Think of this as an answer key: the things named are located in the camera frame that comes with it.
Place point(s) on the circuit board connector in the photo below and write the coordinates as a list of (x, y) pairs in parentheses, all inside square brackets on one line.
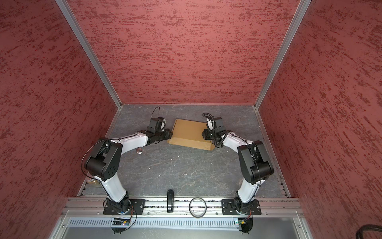
[(245, 225), (120, 225)]

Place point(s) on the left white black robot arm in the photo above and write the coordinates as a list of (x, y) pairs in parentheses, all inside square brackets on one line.
[(103, 164)]

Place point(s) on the black handle bar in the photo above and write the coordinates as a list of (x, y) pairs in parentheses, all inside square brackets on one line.
[(170, 201)]

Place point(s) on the white perforated cable duct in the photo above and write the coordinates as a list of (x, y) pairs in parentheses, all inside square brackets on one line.
[(229, 224)]

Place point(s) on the small metal spoon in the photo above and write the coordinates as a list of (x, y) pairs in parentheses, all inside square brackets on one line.
[(139, 151)]

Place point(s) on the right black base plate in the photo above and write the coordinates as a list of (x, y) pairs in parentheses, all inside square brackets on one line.
[(228, 207)]

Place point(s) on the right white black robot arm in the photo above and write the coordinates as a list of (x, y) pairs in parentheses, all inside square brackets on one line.
[(254, 163)]

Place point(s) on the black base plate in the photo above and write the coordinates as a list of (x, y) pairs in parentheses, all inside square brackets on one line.
[(228, 207), (135, 206)]

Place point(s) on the aluminium corner post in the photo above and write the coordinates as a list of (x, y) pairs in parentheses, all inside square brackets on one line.
[(80, 35), (291, 31)]

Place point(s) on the left aluminium corner post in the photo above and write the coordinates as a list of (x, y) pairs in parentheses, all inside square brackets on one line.
[(80, 35)]

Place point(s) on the brown cardboard box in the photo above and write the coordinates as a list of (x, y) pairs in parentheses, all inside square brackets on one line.
[(188, 133)]

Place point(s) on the aluminium frame rail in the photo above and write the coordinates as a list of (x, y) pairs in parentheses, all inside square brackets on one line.
[(92, 206)]

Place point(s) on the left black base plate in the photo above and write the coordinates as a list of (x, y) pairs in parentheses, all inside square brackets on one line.
[(135, 206)]

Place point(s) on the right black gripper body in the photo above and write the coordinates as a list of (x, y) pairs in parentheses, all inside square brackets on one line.
[(209, 135)]

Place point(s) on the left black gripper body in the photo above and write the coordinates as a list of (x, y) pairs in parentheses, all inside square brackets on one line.
[(163, 135)]

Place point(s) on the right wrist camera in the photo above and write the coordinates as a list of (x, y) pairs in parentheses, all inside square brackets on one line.
[(215, 124)]

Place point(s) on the right aluminium corner post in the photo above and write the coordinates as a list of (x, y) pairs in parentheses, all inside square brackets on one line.
[(291, 31)]

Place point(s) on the right circuit board connector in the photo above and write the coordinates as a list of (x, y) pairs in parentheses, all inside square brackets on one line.
[(245, 225)]

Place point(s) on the left circuit board connector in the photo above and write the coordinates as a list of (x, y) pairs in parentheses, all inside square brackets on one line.
[(120, 225)]

